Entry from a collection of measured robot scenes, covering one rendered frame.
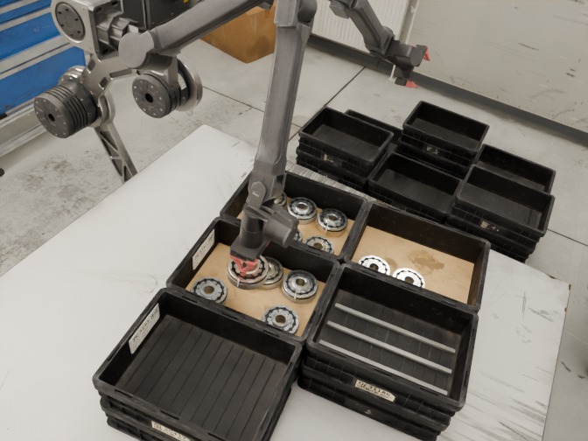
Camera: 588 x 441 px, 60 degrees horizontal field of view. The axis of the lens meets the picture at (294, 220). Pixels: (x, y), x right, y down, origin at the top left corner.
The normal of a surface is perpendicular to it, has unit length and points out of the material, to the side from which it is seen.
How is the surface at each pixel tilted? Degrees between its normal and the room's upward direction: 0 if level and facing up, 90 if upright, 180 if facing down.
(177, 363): 0
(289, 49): 68
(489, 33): 90
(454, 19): 90
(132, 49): 63
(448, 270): 0
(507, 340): 0
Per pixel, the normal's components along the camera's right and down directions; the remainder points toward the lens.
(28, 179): 0.11, -0.71
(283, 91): -0.33, 0.21
